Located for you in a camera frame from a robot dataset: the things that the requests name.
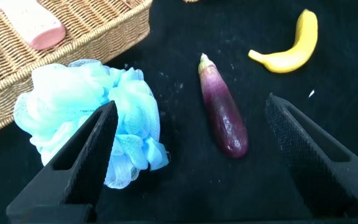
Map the light blue bath pouf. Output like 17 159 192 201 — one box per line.
13 58 170 190

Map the wicker basket with toiletries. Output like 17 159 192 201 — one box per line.
0 0 154 142

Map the black table cloth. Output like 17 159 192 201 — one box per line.
0 0 358 224

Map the yellow banana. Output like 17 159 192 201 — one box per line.
247 9 319 74

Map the pink lotion bottle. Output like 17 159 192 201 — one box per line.
0 0 67 50

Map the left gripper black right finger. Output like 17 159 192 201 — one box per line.
265 93 358 218

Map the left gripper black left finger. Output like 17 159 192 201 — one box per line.
6 100 119 224

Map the purple eggplant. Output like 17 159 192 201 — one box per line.
198 53 249 159

